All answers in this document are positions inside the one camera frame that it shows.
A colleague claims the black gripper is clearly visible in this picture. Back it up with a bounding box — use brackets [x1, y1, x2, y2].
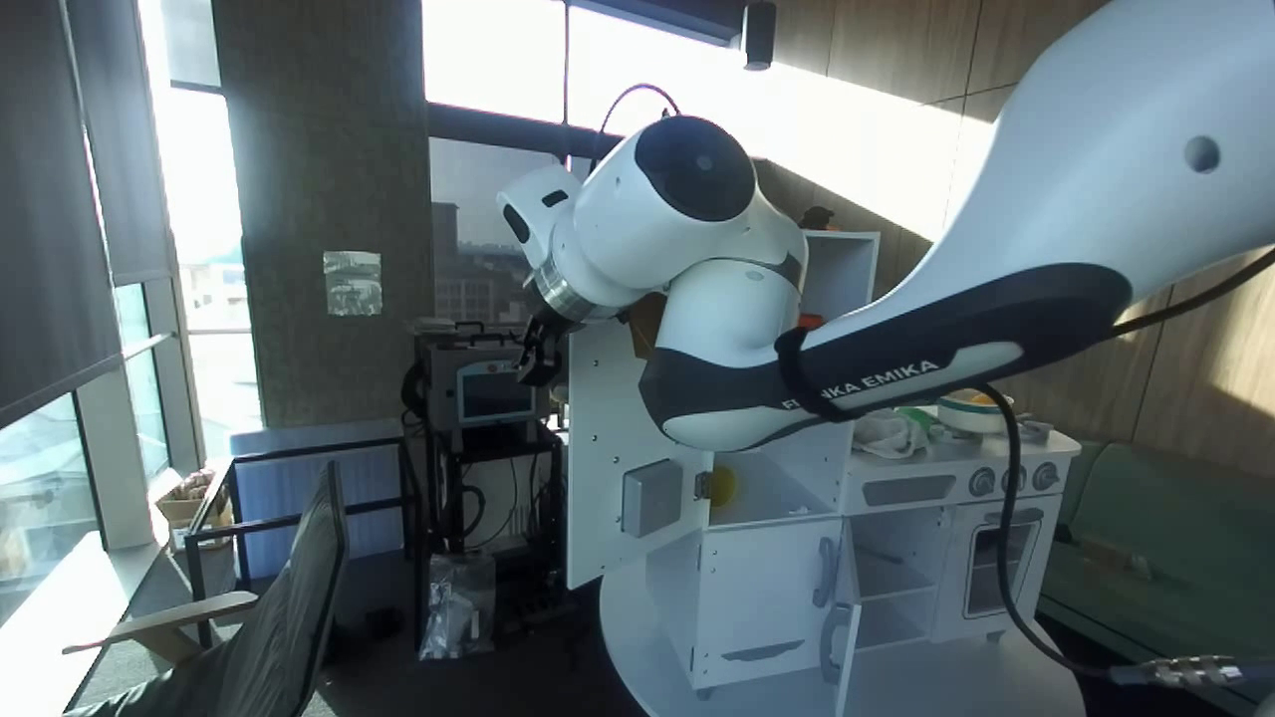
[514, 308, 573, 390]

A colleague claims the tall white arched cabinet door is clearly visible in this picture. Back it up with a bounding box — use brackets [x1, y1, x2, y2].
[560, 313, 723, 596]

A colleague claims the grey square door latch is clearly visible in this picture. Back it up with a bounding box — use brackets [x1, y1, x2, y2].
[617, 454, 689, 542]

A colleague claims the white cabinet door with vent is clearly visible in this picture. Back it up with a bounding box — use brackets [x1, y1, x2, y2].
[689, 516, 844, 696]

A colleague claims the white toy kitchen cabinet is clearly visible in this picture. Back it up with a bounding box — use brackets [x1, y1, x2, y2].
[641, 228, 1086, 701]

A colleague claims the white toy oven door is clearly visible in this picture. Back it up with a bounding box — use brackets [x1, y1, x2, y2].
[961, 494, 1067, 631]

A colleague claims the grey device with screen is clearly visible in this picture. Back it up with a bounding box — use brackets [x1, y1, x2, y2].
[447, 356, 543, 438]

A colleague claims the paper sheet notice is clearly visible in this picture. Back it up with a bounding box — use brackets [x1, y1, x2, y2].
[317, 246, 385, 323]

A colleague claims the black equipment cart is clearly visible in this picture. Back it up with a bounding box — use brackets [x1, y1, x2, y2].
[399, 313, 567, 644]

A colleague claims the yellow toy object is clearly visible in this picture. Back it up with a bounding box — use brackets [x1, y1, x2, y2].
[701, 461, 742, 516]

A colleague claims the clear plastic bag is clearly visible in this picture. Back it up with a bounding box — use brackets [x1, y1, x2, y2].
[415, 547, 500, 665]

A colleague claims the black metal railing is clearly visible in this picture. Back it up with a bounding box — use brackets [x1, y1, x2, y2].
[179, 435, 418, 605]

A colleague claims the white crumpled cloth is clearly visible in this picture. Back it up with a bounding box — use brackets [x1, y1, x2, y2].
[852, 405, 939, 461]

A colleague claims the black ceiling mounted device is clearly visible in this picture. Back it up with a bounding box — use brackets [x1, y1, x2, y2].
[742, 0, 780, 70]

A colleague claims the grey toy sink basin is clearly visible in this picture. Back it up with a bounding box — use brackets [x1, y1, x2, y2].
[859, 470, 961, 514]

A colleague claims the wooden folding chair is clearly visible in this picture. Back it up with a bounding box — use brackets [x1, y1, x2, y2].
[54, 458, 354, 717]

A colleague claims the white bowl teal rim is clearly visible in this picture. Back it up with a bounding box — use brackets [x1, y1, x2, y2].
[931, 385, 1020, 438]

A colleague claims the dark window blind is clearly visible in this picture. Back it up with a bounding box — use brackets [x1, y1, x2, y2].
[0, 0, 179, 435]

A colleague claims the dark green couch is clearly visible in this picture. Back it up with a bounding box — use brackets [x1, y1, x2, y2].
[1049, 438, 1275, 668]

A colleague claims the thin red cable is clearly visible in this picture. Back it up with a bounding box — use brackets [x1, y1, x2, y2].
[593, 78, 686, 139]

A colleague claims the grey door handle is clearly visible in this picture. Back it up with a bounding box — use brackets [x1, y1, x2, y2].
[807, 528, 839, 615]

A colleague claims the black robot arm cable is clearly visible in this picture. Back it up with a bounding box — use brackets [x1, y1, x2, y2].
[977, 382, 1275, 694]

